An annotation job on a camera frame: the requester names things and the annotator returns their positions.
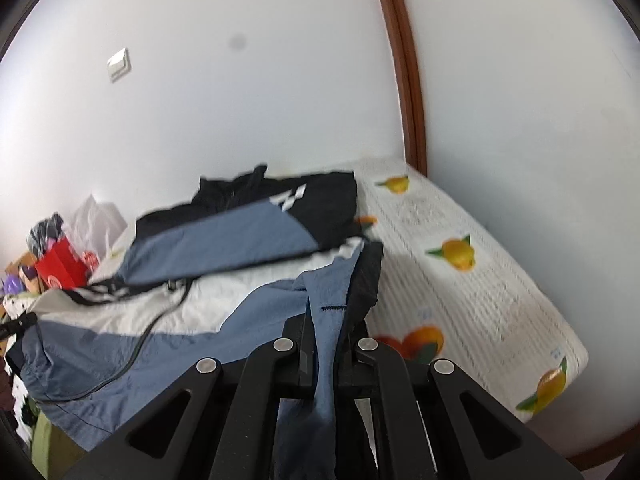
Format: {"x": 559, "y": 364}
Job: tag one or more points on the plaid grey cloth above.
{"x": 45, "y": 234}

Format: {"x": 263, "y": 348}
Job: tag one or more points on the fruit print white mattress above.
{"x": 446, "y": 290}

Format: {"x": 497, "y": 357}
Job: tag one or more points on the white black dotted quilt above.
{"x": 19, "y": 309}

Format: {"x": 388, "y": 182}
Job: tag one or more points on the brown wooden door frame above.
{"x": 409, "y": 87}

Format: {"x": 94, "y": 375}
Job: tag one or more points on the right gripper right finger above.
{"x": 356, "y": 373}

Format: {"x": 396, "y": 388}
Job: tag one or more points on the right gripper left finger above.
{"x": 299, "y": 369}

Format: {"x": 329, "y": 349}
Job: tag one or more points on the white wall switch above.
{"x": 118, "y": 65}

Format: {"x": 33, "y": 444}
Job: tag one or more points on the black white blue jacket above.
{"x": 221, "y": 420}

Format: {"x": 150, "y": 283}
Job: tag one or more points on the red cardboard box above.
{"x": 61, "y": 267}

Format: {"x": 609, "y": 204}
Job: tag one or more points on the white plastic bag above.
{"x": 93, "y": 229}

